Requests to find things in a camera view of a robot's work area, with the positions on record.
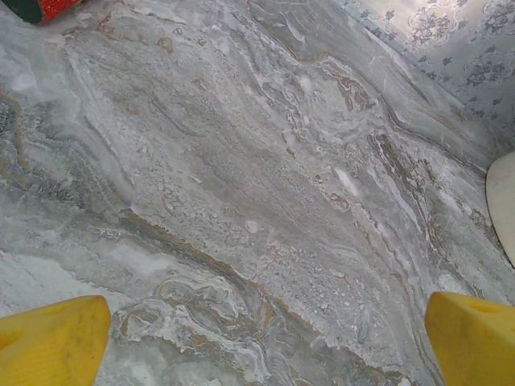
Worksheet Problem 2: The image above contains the cream plastic waste bin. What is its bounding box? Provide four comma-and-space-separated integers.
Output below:
485, 151, 515, 269

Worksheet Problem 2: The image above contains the red glitter tube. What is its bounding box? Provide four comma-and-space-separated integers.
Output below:
7, 0, 84, 27

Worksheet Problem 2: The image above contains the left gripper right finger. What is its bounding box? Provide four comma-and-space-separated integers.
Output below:
425, 292, 515, 386

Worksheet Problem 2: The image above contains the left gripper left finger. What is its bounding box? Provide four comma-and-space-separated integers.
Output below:
0, 295, 112, 386

